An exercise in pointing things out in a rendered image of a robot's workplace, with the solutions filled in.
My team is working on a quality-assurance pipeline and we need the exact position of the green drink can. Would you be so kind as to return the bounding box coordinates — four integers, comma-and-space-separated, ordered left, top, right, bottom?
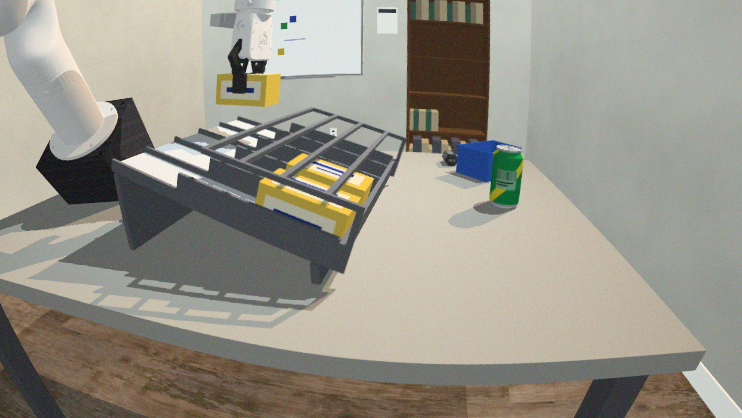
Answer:
489, 145, 524, 209

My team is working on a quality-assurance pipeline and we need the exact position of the blue open bin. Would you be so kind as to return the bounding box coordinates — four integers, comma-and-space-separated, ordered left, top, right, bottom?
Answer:
457, 140, 514, 182

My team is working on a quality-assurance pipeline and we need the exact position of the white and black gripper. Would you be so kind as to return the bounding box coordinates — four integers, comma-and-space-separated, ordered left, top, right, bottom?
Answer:
228, 11, 272, 94

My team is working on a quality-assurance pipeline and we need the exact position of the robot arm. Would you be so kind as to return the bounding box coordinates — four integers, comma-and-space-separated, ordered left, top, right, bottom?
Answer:
0, 0, 276, 160

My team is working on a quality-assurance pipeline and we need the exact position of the yellow butter carton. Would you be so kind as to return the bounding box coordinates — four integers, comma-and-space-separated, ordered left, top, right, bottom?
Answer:
255, 174, 361, 238
286, 153, 374, 205
216, 73, 281, 107

